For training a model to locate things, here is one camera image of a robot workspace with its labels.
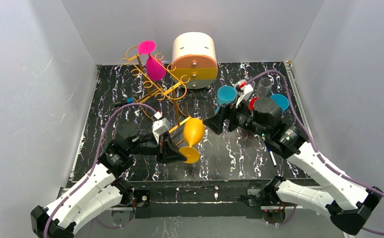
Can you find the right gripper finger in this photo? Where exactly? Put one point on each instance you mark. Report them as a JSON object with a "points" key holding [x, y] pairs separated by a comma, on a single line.
{"points": [[215, 123], [223, 110]]}

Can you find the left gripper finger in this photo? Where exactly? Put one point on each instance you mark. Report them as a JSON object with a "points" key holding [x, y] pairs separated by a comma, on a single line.
{"points": [[172, 156], [169, 145]]}

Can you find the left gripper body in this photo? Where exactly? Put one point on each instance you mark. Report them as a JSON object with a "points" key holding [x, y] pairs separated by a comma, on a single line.
{"points": [[160, 149]]}

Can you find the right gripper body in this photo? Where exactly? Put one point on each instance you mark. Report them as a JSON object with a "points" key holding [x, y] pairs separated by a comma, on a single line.
{"points": [[227, 119]]}

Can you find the red wine glass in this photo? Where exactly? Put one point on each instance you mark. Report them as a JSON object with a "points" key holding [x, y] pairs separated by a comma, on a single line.
{"points": [[252, 102]]}

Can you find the light blue wine glass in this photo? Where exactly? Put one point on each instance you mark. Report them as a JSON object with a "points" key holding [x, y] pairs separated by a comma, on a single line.
{"points": [[225, 95]]}

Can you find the yellow wine glass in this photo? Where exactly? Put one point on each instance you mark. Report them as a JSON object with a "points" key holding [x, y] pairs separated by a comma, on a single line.
{"points": [[193, 134]]}

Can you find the clear wine glass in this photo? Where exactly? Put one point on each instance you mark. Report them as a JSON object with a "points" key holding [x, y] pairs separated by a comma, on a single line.
{"points": [[263, 87]]}

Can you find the blue front wine glass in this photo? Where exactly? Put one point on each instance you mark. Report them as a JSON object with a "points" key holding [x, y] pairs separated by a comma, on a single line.
{"points": [[281, 100]]}

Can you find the gold wire wine glass rack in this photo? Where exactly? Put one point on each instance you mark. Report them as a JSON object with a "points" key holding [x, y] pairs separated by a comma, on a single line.
{"points": [[170, 88]]}

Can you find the pink wine glass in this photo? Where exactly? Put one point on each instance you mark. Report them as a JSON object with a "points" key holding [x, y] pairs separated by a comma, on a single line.
{"points": [[154, 67]]}

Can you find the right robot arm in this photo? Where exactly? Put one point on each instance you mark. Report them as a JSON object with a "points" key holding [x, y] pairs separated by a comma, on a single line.
{"points": [[348, 205]]}

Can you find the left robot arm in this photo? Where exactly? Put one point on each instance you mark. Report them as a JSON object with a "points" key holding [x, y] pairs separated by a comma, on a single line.
{"points": [[101, 188]]}

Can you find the clear champagne flute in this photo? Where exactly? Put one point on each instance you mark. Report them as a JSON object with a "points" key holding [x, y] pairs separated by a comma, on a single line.
{"points": [[247, 88]]}

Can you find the black marker with blue cap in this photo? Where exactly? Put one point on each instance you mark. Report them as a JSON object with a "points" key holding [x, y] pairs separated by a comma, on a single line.
{"points": [[124, 102]]}

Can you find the blue and white marker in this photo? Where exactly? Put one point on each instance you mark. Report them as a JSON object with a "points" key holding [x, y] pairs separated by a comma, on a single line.
{"points": [[272, 157]]}

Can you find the white cylindrical container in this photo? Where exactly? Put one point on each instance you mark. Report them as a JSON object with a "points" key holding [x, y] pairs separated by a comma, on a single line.
{"points": [[194, 58]]}

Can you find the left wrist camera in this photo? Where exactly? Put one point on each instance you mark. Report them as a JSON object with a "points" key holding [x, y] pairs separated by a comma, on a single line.
{"points": [[160, 126]]}

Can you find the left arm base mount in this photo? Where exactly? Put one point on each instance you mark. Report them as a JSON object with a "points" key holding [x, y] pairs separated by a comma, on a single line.
{"points": [[125, 212]]}

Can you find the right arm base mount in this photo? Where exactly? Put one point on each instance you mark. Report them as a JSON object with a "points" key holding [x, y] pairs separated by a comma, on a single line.
{"points": [[274, 211]]}

